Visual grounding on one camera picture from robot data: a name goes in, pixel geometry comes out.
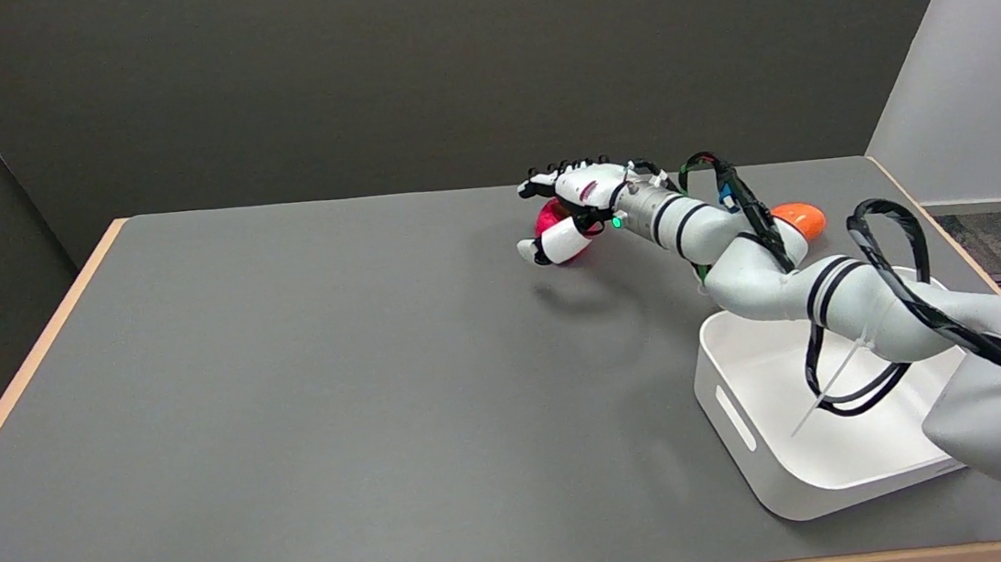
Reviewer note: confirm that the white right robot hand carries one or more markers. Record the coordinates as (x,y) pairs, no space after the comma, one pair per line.
(582,190)

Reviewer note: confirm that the orange fruit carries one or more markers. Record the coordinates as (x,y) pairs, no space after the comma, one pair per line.
(799,217)

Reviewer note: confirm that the white plastic bin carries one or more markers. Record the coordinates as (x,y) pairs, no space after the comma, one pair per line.
(780,419)

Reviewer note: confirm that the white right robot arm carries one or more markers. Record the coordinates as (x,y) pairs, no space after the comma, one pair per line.
(832,286)

